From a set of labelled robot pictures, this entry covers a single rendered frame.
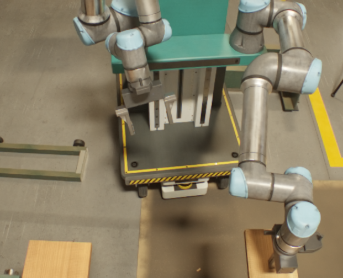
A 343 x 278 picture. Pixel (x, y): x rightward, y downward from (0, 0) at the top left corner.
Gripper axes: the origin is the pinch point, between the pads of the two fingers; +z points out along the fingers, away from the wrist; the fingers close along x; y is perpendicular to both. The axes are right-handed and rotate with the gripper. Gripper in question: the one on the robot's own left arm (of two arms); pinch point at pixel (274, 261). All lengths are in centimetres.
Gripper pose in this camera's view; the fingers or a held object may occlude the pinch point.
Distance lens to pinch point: 119.2
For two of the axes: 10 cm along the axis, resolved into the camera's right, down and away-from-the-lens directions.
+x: -0.1, 7.7, -6.4
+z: -0.2, 6.4, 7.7
